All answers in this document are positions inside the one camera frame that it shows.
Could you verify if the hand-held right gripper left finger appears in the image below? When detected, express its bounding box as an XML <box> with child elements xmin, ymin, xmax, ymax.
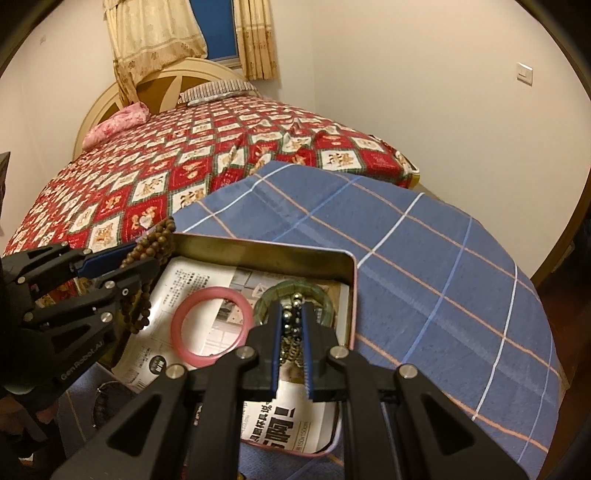
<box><xmin>48</xmin><ymin>301</ymin><xmax>283</xmax><ymax>480</ymax></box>

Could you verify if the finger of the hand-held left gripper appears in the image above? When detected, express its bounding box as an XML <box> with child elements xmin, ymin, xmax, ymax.
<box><xmin>24</xmin><ymin>259</ymin><xmax>161</xmax><ymax>343</ymax></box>
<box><xmin>1</xmin><ymin>244</ymin><xmax>140</xmax><ymax>302</ymax></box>

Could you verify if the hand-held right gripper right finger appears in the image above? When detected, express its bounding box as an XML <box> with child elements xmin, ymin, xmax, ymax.
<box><xmin>301</xmin><ymin>301</ymin><xmax>532</xmax><ymax>480</ymax></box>

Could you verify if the small pearl bead necklace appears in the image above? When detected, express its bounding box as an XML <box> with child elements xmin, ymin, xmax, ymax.
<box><xmin>283</xmin><ymin>336</ymin><xmax>304</xmax><ymax>370</ymax></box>

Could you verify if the gold bead necklace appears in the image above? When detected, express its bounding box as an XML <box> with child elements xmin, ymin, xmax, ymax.
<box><xmin>279</xmin><ymin>298</ymin><xmax>306</xmax><ymax>340</ymax></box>

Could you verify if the brown wooden bead bracelet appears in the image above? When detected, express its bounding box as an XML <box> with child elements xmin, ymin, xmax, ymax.
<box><xmin>119</xmin><ymin>217</ymin><xmax>178</xmax><ymax>331</ymax></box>

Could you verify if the metal tin box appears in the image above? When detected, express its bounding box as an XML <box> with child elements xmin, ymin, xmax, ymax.
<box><xmin>108</xmin><ymin>232</ymin><xmax>358</xmax><ymax>459</ymax></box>

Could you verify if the newspaper lining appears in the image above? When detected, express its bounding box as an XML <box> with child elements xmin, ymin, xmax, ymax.
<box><xmin>113</xmin><ymin>258</ymin><xmax>349</xmax><ymax>455</ymax></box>

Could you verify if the green jade bangle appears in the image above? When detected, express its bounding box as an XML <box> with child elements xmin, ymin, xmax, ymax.
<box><xmin>253</xmin><ymin>279</ymin><xmax>334</xmax><ymax>342</ymax></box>

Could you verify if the pink bangle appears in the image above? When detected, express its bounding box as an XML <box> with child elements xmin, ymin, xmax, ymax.
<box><xmin>170</xmin><ymin>286</ymin><xmax>254</xmax><ymax>368</ymax></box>

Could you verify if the red patterned quilt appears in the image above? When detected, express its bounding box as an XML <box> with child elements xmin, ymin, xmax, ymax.
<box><xmin>2</xmin><ymin>92</ymin><xmax>421</xmax><ymax>310</ymax></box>

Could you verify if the blue plaid cloth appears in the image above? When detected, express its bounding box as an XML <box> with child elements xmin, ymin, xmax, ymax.
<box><xmin>60</xmin><ymin>161</ymin><xmax>571</xmax><ymax>480</ymax></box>

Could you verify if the dark furniture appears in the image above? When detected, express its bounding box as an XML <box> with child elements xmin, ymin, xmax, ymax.
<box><xmin>0</xmin><ymin>151</ymin><xmax>11</xmax><ymax>204</ymax></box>

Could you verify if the pink floral pillow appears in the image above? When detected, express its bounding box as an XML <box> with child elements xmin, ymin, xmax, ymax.
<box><xmin>82</xmin><ymin>102</ymin><xmax>151</xmax><ymax>149</ymax></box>

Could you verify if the cream wooden headboard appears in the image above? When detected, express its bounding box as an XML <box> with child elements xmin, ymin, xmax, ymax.
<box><xmin>73</xmin><ymin>58</ymin><xmax>257</xmax><ymax>162</ymax></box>

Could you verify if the striped pillow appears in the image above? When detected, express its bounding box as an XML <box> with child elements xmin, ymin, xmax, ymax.
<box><xmin>178</xmin><ymin>79</ymin><xmax>259</xmax><ymax>106</ymax></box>

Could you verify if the wide beige curtain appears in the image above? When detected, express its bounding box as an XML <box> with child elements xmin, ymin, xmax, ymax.
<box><xmin>102</xmin><ymin>0</ymin><xmax>208</xmax><ymax>103</ymax></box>

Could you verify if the window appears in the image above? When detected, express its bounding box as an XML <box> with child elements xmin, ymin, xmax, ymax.
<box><xmin>189</xmin><ymin>0</ymin><xmax>241</xmax><ymax>68</ymax></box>

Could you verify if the narrow beige curtain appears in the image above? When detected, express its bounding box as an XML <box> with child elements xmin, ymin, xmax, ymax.
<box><xmin>232</xmin><ymin>0</ymin><xmax>281</xmax><ymax>80</ymax></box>

